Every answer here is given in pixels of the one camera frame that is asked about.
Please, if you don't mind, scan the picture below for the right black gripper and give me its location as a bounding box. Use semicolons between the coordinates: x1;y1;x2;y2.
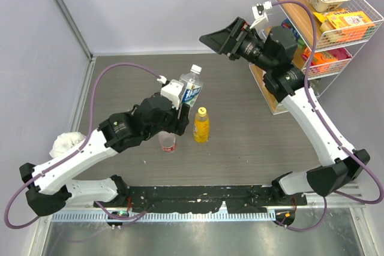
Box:
199;17;275;73

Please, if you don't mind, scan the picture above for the clear Pocari water bottle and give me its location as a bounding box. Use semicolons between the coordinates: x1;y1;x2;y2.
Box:
179;71;203;107

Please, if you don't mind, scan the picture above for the white blue bottle cap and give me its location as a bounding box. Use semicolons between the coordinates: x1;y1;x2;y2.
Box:
190;64;202;74

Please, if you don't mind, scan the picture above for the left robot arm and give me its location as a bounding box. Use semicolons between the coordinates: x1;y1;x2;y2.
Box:
19;93;190;216

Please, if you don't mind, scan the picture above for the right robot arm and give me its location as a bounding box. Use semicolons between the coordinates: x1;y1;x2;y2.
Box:
199;17;370;205

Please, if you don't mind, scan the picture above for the red cap clear bottle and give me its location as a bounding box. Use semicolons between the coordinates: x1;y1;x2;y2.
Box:
158;131;176;153

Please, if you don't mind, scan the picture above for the yellow juice bottle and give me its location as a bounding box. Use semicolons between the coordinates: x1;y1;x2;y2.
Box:
193;107;210;143

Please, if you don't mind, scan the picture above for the blue snack box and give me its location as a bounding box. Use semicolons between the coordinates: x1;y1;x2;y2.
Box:
281;18;306;48

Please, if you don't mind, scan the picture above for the orange red snack pack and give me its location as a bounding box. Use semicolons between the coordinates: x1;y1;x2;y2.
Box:
309;47;352;77

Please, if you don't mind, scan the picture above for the white crumpled cloth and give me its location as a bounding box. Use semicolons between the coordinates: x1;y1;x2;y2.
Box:
49;132;86;158

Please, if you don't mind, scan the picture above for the orange yellow snack box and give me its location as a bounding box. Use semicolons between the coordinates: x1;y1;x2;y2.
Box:
314;8;376;43

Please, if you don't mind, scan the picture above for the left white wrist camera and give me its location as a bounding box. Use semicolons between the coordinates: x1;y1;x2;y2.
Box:
157;76;184;109

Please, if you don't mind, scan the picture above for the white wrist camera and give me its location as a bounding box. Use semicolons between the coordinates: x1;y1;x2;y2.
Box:
250;1;272;30
157;76;184;109

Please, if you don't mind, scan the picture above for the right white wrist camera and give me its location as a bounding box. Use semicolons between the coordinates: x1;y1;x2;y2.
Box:
250;1;272;30

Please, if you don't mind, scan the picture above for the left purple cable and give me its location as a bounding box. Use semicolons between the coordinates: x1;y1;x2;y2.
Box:
4;62;160;228

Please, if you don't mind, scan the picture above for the white slotted cable duct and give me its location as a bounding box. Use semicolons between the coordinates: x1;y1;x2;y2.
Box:
51;209;276;223

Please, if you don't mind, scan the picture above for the white wire shelf rack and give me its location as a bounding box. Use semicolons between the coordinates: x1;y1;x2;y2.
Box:
259;0;383;98

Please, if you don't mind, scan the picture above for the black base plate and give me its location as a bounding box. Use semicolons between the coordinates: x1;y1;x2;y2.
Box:
100;185;307;214

